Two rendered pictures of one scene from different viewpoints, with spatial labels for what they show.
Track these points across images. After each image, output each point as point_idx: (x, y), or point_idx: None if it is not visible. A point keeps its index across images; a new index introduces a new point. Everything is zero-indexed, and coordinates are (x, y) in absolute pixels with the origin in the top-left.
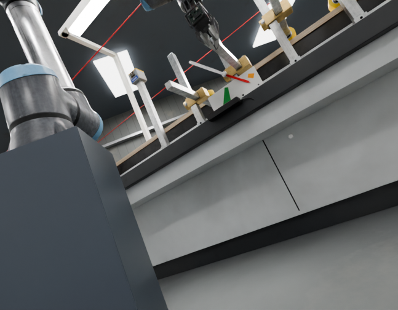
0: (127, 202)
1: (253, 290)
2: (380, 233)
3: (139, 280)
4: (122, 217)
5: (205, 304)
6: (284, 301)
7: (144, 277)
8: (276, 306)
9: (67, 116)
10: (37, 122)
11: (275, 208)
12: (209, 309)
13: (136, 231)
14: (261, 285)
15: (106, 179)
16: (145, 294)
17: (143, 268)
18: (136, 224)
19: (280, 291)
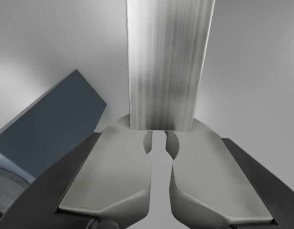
0: (36, 116)
1: (96, 13)
2: None
3: (84, 116)
4: (65, 129)
5: (55, 19)
6: (126, 39)
7: (78, 108)
8: (122, 44)
9: None
10: None
11: None
12: (66, 29)
13: (52, 106)
14: (100, 7)
15: (59, 153)
16: (86, 111)
17: (74, 107)
18: (42, 102)
19: (120, 25)
